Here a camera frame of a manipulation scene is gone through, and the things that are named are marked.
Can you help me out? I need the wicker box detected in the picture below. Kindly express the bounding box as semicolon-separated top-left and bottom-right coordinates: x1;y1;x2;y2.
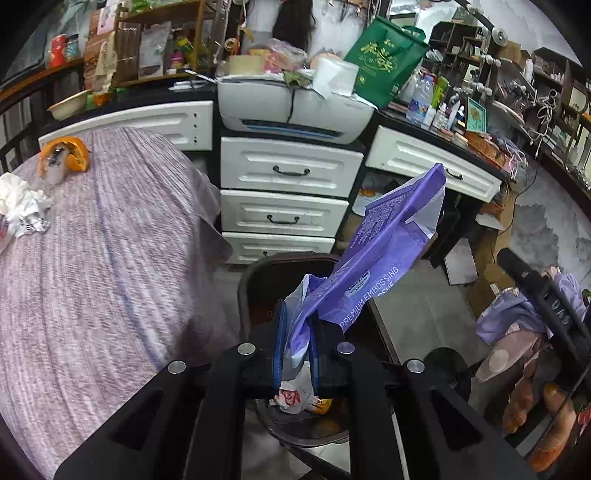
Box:
464;131;509;162

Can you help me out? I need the orange peel with wrapper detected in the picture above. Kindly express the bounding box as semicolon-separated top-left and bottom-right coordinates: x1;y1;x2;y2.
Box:
38;136;90;185

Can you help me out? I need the purple pink patterned cloth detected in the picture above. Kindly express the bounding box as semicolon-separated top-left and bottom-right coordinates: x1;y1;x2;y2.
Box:
475;268;591;384

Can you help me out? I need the white flat board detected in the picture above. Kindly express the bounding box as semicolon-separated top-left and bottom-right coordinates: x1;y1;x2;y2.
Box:
445;237;478;286

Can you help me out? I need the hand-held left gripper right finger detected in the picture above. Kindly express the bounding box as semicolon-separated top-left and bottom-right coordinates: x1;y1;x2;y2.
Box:
308;318;539;480

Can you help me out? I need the purple plastic packaging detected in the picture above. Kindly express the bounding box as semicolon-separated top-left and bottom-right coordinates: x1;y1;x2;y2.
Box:
284;162;448;398

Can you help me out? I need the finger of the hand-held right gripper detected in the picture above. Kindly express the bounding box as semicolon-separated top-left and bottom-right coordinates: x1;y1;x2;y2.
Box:
496;249;552;296

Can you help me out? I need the pale ceramic bowl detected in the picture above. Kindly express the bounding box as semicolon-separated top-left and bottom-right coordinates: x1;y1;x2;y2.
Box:
47;90;93;121

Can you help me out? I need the white plastic bag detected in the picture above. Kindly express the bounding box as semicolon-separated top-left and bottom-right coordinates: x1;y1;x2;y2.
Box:
272;374;319;414

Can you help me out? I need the red canister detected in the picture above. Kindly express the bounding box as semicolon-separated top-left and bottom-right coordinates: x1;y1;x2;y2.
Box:
50;34;68;69

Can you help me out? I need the beige paper bag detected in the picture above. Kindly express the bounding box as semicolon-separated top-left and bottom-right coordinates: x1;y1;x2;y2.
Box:
92;30;118;93

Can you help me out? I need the dark plastic trash bin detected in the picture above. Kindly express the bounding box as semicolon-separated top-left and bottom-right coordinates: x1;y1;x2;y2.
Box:
238;251;402;446

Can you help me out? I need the black wig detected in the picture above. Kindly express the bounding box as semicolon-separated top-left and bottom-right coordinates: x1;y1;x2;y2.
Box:
272;0;315;51

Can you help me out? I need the clear water bottle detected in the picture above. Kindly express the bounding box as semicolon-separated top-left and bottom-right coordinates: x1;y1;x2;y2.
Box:
409;74;435;125

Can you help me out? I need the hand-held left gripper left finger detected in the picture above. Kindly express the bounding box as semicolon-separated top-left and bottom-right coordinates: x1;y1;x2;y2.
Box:
54;300;288;480

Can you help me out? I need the wide white drawer black handle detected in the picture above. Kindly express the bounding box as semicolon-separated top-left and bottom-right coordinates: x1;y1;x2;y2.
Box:
366;126;503;203

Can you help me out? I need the black metal railing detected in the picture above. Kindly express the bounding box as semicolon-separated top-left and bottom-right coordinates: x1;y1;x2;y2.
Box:
0;99;47;171

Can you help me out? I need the wooden shelf rack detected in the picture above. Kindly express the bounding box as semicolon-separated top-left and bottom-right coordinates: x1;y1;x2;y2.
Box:
113;0;218;88

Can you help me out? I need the purple striped tablecloth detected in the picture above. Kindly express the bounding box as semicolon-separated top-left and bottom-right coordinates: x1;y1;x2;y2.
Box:
0;127;234;478

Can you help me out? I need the white printer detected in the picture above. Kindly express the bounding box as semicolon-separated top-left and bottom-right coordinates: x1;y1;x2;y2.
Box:
217;76;376;145

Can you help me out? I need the teal framed picture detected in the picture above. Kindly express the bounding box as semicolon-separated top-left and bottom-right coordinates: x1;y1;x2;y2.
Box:
465;98;488;134

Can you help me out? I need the green tote bag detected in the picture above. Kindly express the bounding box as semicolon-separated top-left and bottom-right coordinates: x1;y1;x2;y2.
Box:
344;16;430;110

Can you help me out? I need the wide white drawer without handle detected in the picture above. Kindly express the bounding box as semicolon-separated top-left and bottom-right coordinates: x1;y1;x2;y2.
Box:
38;100;214;151

